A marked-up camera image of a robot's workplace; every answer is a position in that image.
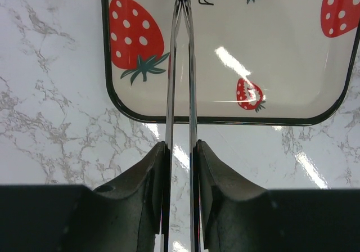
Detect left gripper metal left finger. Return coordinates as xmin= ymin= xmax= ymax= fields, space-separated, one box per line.
xmin=161 ymin=0 xmax=182 ymax=251

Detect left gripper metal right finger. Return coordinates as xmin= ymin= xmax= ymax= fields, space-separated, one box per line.
xmin=183 ymin=0 xmax=201 ymax=251

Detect strawberry pattern square plate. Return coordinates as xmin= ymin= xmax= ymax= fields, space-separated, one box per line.
xmin=101 ymin=0 xmax=359 ymax=125

